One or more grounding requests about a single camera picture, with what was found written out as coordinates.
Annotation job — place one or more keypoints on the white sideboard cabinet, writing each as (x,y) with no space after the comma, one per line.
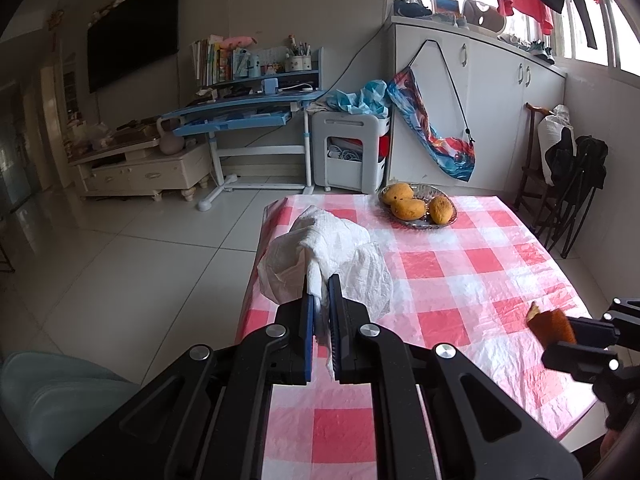
(494,82)

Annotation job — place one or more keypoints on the white plastic bag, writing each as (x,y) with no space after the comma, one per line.
(317,246)

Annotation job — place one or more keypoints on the dark folding chair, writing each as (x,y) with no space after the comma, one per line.
(559,211)

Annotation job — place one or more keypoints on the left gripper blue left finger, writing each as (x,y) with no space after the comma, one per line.
(307,330)

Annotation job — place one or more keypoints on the cream TV cabinet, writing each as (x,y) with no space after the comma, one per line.
(143,170)

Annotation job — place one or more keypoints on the pink kettlebell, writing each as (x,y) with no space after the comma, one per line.
(170,143)

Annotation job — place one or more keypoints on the yellow mango right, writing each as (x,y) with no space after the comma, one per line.
(441,210)

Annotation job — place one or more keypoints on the blue children's study desk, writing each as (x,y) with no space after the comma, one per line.
(273,111)

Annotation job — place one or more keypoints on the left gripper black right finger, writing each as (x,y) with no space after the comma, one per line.
(339,329)

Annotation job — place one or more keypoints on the yellow mango left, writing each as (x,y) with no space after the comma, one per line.
(397,191)

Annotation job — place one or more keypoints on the black wall television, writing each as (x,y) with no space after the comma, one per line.
(131,36)

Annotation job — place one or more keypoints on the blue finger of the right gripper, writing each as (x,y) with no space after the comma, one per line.
(593,333)

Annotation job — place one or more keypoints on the teal sofa seat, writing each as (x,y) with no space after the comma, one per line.
(52,401)

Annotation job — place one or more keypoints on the light blue crumpled cloth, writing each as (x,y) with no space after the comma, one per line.
(371,99)

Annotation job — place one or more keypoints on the yellow mango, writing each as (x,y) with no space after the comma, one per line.
(409,210)
(441,210)
(397,191)

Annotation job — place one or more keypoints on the row of books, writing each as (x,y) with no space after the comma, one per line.
(218,60)

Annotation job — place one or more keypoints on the white bag on chair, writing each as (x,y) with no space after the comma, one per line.
(557,144)

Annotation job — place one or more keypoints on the yellow mango middle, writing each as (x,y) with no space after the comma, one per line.
(409,210)

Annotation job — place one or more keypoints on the colourful hanging bag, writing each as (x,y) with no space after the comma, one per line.
(454,155)

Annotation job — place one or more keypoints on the pen holder cup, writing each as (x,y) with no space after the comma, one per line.
(298,56)

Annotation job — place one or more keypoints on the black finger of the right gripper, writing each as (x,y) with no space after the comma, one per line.
(582,363)

